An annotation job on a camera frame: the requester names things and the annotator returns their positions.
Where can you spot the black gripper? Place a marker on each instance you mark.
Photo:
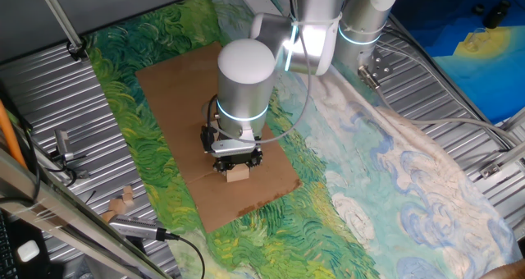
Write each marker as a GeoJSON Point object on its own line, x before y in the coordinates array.
{"type": "Point", "coordinates": [236, 161]}

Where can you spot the large wooden cube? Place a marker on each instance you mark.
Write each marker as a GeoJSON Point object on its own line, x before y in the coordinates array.
{"type": "Point", "coordinates": [238, 174]}

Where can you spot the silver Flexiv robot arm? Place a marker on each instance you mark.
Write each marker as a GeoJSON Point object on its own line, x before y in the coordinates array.
{"type": "Point", "coordinates": [246, 94]}

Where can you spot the small wooden block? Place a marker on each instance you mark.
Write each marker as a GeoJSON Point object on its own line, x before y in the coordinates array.
{"type": "Point", "coordinates": [118, 206]}
{"type": "Point", "coordinates": [108, 216]}
{"type": "Point", "coordinates": [128, 195]}

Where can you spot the brown cardboard sheet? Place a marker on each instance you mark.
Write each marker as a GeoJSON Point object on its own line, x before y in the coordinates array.
{"type": "Point", "coordinates": [172, 90]}

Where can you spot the painted landscape cloth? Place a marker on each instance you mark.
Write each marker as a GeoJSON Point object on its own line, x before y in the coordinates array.
{"type": "Point", "coordinates": [369, 209]}

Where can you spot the white earbuds case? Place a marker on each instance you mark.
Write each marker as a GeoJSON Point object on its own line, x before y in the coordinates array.
{"type": "Point", "coordinates": [28, 250]}

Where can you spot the orange tube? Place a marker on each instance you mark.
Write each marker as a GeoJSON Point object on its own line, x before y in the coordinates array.
{"type": "Point", "coordinates": [8, 135]}

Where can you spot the aluminium pole with foot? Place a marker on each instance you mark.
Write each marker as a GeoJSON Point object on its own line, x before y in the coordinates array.
{"type": "Point", "coordinates": [57, 12]}

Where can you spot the black keyboard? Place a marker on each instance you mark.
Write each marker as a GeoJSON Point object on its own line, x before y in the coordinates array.
{"type": "Point", "coordinates": [6, 250]}

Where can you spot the blue and yellow cloth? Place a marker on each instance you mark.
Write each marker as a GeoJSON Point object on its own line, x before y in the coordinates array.
{"type": "Point", "coordinates": [471, 74]}

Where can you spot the aluminium profile bar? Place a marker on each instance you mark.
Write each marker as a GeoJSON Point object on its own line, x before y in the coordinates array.
{"type": "Point", "coordinates": [502, 162]}

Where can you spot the clear glass beaker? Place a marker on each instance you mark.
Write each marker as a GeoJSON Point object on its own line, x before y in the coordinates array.
{"type": "Point", "coordinates": [477, 39]}

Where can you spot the small black cap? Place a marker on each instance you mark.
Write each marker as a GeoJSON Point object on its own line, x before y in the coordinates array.
{"type": "Point", "coordinates": [478, 9]}

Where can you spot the black bottle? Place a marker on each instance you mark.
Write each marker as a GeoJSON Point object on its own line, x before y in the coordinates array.
{"type": "Point", "coordinates": [497, 14]}

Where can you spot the silver camera with plug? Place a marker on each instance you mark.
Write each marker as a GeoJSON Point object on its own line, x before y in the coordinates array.
{"type": "Point", "coordinates": [131, 225]}

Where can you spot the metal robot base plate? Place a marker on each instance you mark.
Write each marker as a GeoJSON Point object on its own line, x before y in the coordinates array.
{"type": "Point", "coordinates": [381, 67]}

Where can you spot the metal clamp bracket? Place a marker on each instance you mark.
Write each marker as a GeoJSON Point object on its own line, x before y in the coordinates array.
{"type": "Point", "coordinates": [63, 145]}

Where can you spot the aluminium frame beam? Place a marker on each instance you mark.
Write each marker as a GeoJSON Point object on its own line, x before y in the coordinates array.
{"type": "Point", "coordinates": [61, 213]}

